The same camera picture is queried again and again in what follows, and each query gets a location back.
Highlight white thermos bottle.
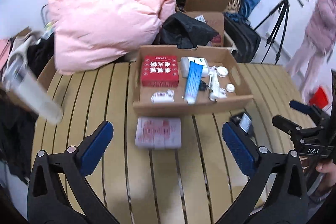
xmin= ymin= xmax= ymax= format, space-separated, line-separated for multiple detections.
xmin=2 ymin=59 xmax=63 ymax=124

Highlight person's right hand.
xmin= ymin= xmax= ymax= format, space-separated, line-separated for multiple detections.
xmin=314 ymin=159 xmax=335 ymax=196

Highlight black backpack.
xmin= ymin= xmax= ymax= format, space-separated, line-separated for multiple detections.
xmin=224 ymin=14 xmax=261 ymax=63

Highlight red bucket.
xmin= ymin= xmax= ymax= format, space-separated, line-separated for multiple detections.
xmin=309 ymin=86 xmax=329 ymax=109

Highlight black camera tripod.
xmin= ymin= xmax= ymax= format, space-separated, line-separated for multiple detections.
xmin=253 ymin=0 xmax=290 ymax=65

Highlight pink white wallet booklet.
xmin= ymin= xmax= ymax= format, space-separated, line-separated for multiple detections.
xmin=135 ymin=117 xmax=182 ymax=149

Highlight rear open cardboard box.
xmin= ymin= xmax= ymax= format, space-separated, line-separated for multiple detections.
xmin=184 ymin=0 xmax=228 ymax=47

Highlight left cardboard box with clothes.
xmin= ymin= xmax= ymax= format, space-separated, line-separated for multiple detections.
xmin=13 ymin=28 xmax=56 ymax=90

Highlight black power adapter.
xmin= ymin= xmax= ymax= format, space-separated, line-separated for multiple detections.
xmin=230 ymin=111 xmax=255 ymax=138

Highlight white round lid in tray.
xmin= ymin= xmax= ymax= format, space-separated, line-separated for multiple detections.
xmin=225 ymin=83 xmax=235 ymax=93

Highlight blue white tube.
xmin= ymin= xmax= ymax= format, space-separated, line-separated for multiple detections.
xmin=184 ymin=67 xmax=202 ymax=105

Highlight pink puffy duvet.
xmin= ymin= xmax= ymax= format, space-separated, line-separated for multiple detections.
xmin=48 ymin=0 xmax=176 ymax=75

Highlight pink bag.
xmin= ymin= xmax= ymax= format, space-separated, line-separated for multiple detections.
xmin=0 ymin=39 xmax=11 ymax=70

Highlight open shallow cardboard tray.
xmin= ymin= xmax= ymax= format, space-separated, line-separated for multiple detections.
xmin=133 ymin=45 xmax=253 ymax=117

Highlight clear plastic bottle white label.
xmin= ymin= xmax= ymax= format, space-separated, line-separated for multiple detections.
xmin=180 ymin=57 xmax=209 ymax=79

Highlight pink hanging garment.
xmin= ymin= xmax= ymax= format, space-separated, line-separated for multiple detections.
xmin=286 ymin=0 xmax=335 ymax=96

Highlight black garment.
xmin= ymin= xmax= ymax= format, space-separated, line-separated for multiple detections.
xmin=159 ymin=12 xmax=221 ymax=49

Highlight small white round jar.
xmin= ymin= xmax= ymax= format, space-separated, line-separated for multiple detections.
xmin=216 ymin=66 xmax=229 ymax=78

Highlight red box white characters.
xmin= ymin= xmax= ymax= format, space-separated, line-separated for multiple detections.
xmin=141 ymin=55 xmax=179 ymax=88

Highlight beige cloth bundle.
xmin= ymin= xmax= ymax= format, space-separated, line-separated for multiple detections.
xmin=7 ymin=31 xmax=42 ymax=65

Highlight white spray bottle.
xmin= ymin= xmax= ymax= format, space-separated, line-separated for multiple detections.
xmin=209 ymin=67 xmax=227 ymax=102

